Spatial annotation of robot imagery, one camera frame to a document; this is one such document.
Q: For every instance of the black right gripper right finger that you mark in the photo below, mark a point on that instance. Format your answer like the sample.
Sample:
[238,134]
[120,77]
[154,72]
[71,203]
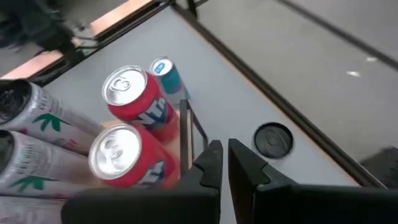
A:
[311,208]

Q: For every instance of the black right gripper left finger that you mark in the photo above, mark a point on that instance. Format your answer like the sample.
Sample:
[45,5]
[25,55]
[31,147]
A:
[140,208]

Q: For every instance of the orange Fanta soda can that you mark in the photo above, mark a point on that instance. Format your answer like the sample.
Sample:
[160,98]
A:
[130,155]
[140,99]

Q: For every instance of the white can with green leaf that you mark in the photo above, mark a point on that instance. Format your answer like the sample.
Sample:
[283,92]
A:
[37,165]

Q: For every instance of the silver can blue tab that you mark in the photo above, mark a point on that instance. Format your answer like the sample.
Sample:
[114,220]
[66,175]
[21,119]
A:
[169,77]

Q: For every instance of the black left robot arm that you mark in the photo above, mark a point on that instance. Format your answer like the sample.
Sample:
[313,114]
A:
[40,28]

